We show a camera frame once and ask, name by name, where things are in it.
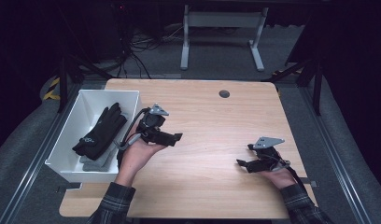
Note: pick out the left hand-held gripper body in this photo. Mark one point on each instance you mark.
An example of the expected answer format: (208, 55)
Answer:
(151, 124)

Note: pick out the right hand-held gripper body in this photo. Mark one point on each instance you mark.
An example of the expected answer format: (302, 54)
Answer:
(269, 155)

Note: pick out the grey knit mitten with label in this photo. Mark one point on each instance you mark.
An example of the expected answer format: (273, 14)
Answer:
(100, 167)

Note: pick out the white box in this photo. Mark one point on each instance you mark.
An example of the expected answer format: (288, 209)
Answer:
(70, 161)

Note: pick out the person's right hand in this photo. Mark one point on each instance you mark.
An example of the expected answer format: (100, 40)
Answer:
(283, 179)

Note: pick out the person's left hand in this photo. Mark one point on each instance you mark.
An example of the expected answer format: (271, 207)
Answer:
(135, 155)

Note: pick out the dark round table grommet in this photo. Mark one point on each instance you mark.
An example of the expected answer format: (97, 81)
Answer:
(224, 94)

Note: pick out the black metal stand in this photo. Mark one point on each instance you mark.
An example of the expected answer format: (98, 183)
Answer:
(317, 90)
(63, 81)

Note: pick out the yellow and black striped tape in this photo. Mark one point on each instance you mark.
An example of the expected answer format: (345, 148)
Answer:
(51, 93)

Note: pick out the grey metal table bracket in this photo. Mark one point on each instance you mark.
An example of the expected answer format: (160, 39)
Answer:
(70, 186)
(311, 183)

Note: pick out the aluminium floor rail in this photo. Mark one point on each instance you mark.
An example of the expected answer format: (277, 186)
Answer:
(335, 161)
(33, 168)

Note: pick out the white metal desk frame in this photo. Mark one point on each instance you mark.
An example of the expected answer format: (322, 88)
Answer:
(222, 19)

